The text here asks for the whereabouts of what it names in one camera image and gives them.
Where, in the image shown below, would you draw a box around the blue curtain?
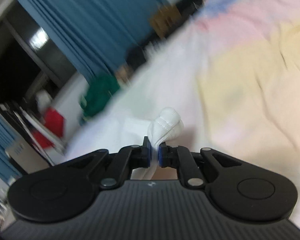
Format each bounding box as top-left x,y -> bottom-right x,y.
12,0 -> 172,87
0,105 -> 24,205

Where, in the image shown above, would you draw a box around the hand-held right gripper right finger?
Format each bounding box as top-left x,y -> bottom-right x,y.
158,142 -> 243,188

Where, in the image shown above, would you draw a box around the pastel rainbow bed sheet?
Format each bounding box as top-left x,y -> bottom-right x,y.
150,0 -> 300,233

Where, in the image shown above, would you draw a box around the red garment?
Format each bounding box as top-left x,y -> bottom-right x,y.
33,107 -> 66,148

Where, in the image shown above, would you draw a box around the green garment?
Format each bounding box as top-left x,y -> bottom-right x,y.
79,75 -> 121,121

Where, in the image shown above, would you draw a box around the dark window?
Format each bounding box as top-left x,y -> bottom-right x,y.
0,0 -> 79,120

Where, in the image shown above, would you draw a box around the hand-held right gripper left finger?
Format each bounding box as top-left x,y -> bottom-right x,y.
62,136 -> 152,190

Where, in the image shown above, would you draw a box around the white pants with striped trim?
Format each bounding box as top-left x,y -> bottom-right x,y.
65,27 -> 210,180

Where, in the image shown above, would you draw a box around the beige heater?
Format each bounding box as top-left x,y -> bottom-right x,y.
4,137 -> 54,174

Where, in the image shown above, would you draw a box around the brown paper bag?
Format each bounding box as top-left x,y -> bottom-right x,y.
149,4 -> 183,39

